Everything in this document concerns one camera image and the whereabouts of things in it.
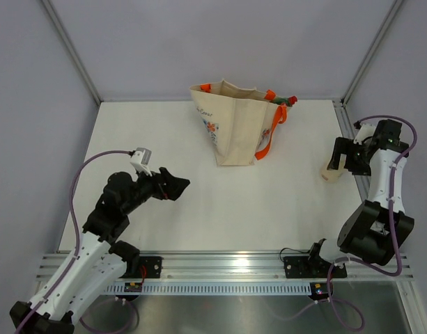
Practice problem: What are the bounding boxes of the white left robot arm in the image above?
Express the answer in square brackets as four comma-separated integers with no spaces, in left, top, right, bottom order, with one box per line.
[10,167,190,333]

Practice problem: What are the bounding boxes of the left aluminium frame post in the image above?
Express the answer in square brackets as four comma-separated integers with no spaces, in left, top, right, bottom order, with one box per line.
[38,0,103,106]

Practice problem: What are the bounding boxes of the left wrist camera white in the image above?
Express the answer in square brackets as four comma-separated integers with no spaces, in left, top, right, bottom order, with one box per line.
[130,148,153,176]

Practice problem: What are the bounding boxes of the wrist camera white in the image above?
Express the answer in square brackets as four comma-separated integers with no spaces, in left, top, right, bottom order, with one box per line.
[353,123,376,145]
[130,148,153,176]

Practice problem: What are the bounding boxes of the right side aluminium rail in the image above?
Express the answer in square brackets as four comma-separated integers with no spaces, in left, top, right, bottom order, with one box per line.
[332,100,369,200]

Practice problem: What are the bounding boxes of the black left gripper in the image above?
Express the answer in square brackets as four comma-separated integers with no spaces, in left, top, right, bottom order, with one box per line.
[122,164,189,215]

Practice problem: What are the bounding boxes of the cream pump lotion bottle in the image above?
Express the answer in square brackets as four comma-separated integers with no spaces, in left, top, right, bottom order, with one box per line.
[320,155,346,183]

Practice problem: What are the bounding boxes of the green Fairy dish soap bottle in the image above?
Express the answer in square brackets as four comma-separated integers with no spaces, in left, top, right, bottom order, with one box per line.
[272,96,298,107]

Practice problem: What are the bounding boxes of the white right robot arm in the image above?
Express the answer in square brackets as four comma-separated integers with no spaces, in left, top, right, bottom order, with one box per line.
[305,116,417,276]

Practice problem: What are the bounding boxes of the right aluminium frame post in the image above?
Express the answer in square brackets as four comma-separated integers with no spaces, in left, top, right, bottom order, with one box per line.
[340,0,407,107]

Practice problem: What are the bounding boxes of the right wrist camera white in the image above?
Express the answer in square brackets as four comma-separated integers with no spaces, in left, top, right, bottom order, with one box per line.
[353,123,376,145]

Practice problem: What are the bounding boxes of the aluminium mounting rail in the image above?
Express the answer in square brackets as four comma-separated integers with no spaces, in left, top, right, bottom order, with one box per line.
[35,250,414,282]

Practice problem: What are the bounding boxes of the aluminium frame post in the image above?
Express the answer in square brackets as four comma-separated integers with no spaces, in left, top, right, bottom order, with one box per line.
[340,0,407,107]
[38,0,103,106]

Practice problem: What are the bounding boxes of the beige canvas tote bag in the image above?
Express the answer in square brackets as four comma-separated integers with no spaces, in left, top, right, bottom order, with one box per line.
[189,80,291,166]

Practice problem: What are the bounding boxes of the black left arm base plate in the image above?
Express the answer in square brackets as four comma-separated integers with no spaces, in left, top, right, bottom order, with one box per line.
[121,256,162,279]

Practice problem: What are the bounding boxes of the slotted white cable duct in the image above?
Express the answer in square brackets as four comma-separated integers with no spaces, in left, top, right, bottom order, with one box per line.
[102,281,311,296]

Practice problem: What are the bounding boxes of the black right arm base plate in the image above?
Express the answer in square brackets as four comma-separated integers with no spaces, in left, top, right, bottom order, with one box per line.
[283,255,331,279]

